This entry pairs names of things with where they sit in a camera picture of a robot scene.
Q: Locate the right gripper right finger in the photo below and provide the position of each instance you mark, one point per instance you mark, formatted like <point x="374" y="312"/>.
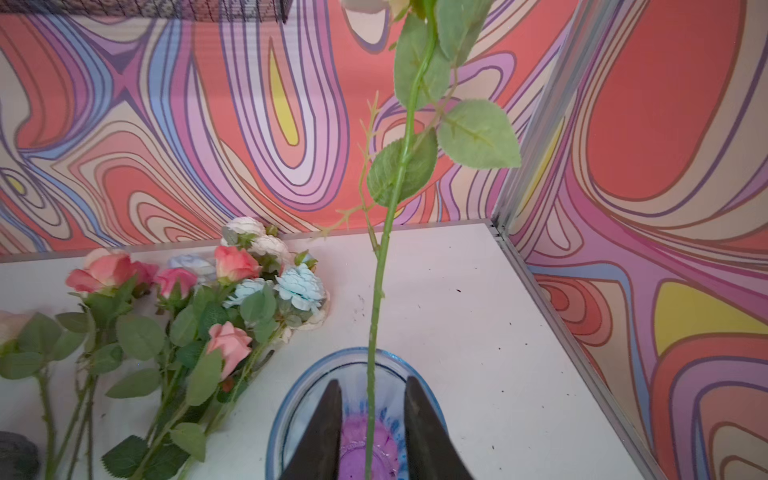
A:
<point x="430" y="452"/>

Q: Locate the cream white rose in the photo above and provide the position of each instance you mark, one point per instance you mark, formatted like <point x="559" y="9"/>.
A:
<point x="436" y="39"/>

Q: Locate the pale peach rose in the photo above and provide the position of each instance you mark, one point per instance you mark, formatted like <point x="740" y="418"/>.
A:
<point x="30" y="345"/>

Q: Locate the blue purple glass vase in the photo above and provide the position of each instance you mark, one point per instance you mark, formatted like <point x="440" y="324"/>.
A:
<point x="349" y="368"/>

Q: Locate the red grey glass vase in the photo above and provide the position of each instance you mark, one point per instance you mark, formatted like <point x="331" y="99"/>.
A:
<point x="19" y="457"/>

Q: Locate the salmon pink rose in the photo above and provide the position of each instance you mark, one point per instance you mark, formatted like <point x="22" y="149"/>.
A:
<point x="105" y="286"/>

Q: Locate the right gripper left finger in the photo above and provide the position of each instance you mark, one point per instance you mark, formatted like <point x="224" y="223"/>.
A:
<point x="317" y="454"/>

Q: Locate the white blue flower sprig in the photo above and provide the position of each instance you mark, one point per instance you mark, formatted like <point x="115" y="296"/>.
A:
<point x="287" y="291"/>

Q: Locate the magenta pink rose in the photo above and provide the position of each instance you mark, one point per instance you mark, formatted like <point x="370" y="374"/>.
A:
<point x="142" y="338"/>

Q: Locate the red pink rose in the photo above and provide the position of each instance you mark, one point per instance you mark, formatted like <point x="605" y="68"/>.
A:
<point x="232" y="265"/>

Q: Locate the light pink rose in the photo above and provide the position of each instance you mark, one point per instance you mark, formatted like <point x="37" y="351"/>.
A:
<point x="199" y="389"/>

